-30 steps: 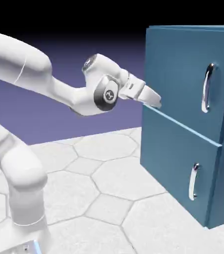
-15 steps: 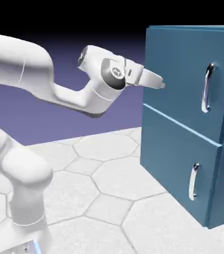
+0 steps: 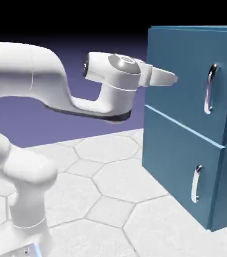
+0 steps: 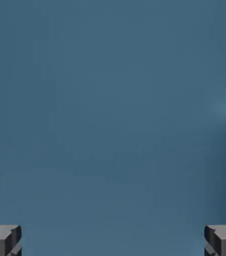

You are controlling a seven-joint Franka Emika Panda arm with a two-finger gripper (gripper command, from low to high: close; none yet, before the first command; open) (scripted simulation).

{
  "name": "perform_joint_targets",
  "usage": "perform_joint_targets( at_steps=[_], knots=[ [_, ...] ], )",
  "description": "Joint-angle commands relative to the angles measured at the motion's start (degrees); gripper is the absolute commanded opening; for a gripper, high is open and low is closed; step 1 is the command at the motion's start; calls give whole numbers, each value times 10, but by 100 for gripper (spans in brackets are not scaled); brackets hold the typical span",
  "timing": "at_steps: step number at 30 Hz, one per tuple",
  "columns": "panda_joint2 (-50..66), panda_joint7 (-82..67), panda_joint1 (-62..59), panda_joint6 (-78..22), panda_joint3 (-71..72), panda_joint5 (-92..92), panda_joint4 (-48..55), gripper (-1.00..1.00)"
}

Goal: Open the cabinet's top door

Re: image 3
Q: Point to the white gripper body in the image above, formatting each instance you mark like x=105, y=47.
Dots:
x=161, y=77

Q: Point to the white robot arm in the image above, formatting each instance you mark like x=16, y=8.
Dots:
x=45, y=76

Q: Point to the large blue cabinet door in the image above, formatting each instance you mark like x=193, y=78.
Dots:
x=177, y=60

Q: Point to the small blue cabinet door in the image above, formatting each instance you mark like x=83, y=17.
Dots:
x=169, y=160

